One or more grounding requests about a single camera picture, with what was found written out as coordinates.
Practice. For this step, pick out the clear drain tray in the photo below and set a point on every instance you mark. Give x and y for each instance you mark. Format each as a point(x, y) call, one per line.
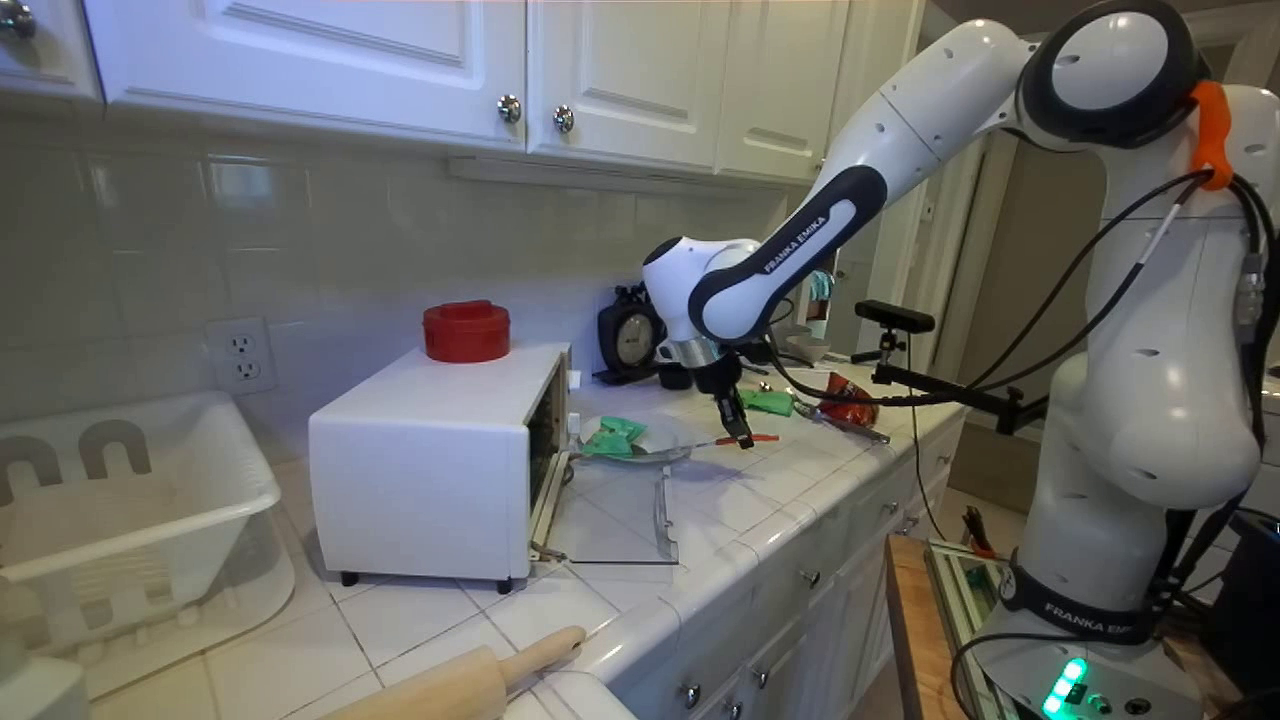
point(252, 602)

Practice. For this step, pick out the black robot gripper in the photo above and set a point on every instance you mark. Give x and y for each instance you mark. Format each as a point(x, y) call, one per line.
point(720, 368)

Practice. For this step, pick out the small colourful bottle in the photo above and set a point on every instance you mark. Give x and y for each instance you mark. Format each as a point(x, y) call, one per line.
point(819, 315)

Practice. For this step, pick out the red chips bag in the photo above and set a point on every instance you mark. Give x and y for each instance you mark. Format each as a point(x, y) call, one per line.
point(847, 404)

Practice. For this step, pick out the silver cabinet knob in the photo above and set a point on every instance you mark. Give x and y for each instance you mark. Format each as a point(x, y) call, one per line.
point(509, 111)
point(12, 19)
point(565, 118)

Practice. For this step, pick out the green plastic bag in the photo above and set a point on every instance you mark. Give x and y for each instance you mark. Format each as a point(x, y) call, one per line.
point(767, 403)

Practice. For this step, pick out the white wall outlet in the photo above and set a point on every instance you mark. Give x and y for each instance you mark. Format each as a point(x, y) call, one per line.
point(244, 355)

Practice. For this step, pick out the white wall cabinet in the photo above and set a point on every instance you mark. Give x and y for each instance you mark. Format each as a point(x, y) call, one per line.
point(332, 52)

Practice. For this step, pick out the black camera on stand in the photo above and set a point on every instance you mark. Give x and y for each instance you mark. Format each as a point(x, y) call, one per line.
point(894, 316)

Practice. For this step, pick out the green cloth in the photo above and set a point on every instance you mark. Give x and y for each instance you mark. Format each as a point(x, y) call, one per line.
point(614, 438)

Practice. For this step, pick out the white plastic dish rack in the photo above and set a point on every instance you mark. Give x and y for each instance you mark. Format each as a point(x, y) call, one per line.
point(133, 505)

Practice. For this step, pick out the red round container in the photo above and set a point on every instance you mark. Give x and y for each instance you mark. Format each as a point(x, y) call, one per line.
point(467, 334)

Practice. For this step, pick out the white base cabinet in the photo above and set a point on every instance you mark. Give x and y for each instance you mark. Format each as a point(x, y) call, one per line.
point(801, 641)

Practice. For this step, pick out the black pan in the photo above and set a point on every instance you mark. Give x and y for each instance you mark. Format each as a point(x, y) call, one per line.
point(677, 377)

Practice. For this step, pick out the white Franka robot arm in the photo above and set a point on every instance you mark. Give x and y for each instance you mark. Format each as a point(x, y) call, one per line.
point(1146, 403)

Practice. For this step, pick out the white toaster oven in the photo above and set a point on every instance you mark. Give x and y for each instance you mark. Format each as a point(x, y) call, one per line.
point(424, 466)

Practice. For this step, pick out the silver drawer knob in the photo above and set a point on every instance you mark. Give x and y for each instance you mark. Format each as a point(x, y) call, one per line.
point(691, 693)
point(891, 515)
point(810, 582)

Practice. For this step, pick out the wooden rolling pin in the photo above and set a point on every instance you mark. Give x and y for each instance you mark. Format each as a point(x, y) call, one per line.
point(467, 687)

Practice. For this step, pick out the wooden table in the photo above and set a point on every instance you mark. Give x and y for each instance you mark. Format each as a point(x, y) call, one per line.
point(914, 641)

